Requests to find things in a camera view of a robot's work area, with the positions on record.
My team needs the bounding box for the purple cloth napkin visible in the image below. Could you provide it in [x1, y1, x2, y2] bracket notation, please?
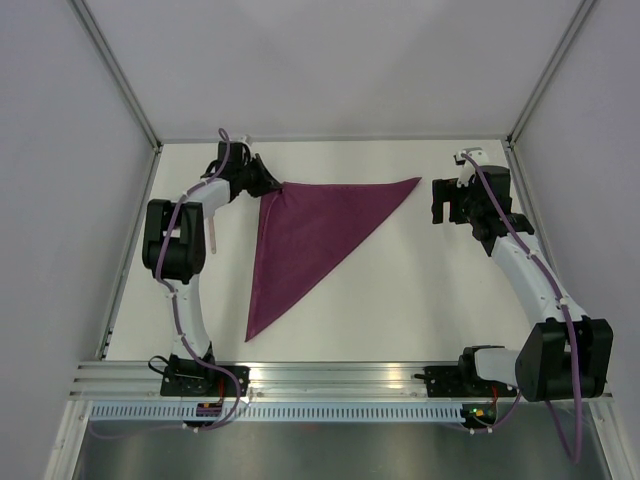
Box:
[245, 177, 421, 342]

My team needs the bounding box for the pink plastic knife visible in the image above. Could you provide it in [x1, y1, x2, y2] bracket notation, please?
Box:
[208, 214, 217, 255]

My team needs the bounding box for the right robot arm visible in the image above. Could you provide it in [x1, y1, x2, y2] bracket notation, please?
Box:
[431, 155, 613, 402]

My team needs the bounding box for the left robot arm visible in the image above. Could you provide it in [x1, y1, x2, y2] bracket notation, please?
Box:
[142, 137, 282, 396]

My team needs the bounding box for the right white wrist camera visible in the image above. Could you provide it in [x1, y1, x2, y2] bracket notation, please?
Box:
[454, 147, 490, 188]

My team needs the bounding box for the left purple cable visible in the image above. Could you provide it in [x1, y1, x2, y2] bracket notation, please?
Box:
[89, 128, 251, 441]

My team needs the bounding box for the left aluminium frame post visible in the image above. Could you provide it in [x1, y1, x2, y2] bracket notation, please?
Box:
[67, 0, 162, 152]

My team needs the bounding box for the aluminium frame post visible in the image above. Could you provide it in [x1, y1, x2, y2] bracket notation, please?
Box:
[505, 0, 600, 149]
[67, 0, 162, 152]

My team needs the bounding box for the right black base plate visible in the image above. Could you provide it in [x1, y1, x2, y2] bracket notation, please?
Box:
[413, 365, 517, 399]

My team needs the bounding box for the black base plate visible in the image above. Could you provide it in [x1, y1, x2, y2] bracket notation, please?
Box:
[413, 365, 517, 399]
[160, 364, 250, 397]

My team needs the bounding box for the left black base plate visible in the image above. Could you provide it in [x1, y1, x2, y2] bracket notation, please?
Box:
[160, 364, 250, 397]

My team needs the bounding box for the right aluminium frame post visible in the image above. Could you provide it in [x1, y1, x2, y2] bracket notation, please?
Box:
[505, 0, 600, 149]

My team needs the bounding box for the aluminium mounting rail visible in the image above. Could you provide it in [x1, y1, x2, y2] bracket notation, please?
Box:
[69, 362, 614, 401]

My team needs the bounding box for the slotted white cable duct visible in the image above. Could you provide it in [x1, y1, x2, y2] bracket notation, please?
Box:
[89, 401, 464, 423]

